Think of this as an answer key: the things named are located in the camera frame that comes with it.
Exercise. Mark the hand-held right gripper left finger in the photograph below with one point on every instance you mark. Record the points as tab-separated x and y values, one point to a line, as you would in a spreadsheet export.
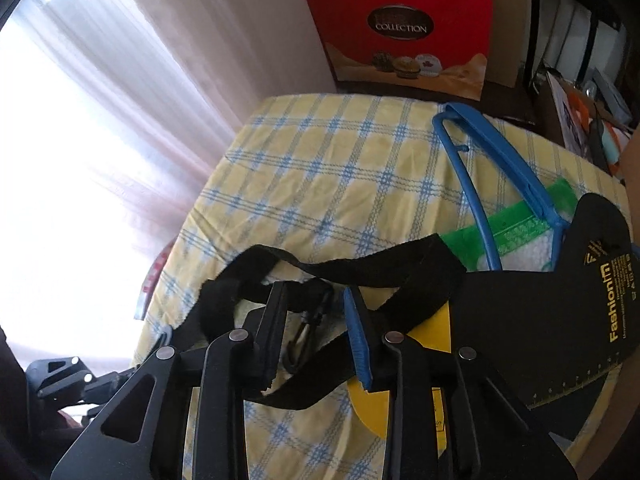
267	350

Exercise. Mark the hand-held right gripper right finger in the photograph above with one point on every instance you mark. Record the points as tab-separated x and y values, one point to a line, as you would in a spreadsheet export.
357	340

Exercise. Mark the yellow card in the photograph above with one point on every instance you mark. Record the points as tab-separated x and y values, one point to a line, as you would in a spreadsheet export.
372	410

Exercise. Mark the blue plastic clothes hanger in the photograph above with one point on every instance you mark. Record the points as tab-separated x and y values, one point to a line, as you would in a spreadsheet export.
500	160

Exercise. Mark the yellow blue checked tablecloth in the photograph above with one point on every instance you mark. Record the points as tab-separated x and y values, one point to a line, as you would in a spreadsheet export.
325	170

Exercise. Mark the green-edged clear plastic bag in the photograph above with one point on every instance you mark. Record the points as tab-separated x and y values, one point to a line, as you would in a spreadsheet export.
505	232

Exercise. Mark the small box of clutter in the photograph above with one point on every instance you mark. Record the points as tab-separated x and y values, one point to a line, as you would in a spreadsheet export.
580	120

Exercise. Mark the white sheer curtain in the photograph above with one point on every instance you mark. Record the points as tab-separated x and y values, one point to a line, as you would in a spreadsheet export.
150	60

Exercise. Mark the red gift bag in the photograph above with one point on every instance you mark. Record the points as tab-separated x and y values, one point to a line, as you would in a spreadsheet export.
350	20

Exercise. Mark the row of white binders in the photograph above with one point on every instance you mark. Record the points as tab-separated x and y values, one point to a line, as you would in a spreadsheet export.
575	30

